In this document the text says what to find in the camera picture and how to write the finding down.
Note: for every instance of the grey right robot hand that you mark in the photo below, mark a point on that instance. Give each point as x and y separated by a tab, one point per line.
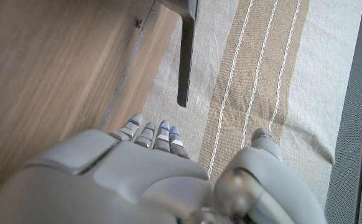
122	180

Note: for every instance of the black plastic dustpan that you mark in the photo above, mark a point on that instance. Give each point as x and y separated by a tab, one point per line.
186	56

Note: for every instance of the beige striped curtain backdrop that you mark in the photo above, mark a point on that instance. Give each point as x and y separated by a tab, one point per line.
255	77

